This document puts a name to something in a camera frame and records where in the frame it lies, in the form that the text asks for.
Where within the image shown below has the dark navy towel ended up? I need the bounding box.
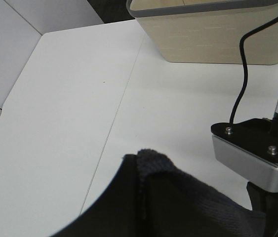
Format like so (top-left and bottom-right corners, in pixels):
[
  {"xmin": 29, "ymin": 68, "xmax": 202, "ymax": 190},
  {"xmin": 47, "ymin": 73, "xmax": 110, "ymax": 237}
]
[{"xmin": 136, "ymin": 149, "xmax": 266, "ymax": 237}]

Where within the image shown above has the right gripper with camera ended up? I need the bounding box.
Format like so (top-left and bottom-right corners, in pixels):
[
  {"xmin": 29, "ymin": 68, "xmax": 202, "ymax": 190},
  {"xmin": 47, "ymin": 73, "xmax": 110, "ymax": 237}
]
[{"xmin": 211, "ymin": 118, "xmax": 278, "ymax": 237}]

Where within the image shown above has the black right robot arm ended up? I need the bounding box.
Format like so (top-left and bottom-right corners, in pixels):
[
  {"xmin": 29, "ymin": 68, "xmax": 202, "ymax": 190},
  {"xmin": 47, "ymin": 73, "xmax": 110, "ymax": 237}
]
[{"xmin": 211, "ymin": 100, "xmax": 278, "ymax": 237}]

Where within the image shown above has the black cable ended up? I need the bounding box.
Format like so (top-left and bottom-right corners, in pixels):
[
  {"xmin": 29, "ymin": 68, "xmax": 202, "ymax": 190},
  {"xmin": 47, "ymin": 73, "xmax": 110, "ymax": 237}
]
[{"xmin": 229, "ymin": 2, "xmax": 278, "ymax": 124}]

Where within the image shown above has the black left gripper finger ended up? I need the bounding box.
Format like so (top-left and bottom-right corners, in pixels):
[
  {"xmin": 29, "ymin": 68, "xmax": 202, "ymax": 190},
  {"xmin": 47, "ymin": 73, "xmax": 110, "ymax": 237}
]
[{"xmin": 53, "ymin": 155, "xmax": 141, "ymax": 237}]

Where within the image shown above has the beige fabric storage bin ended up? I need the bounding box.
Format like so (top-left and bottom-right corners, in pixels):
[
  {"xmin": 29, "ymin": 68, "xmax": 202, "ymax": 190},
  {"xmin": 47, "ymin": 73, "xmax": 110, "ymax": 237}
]
[{"xmin": 126, "ymin": 0, "xmax": 278, "ymax": 64}]

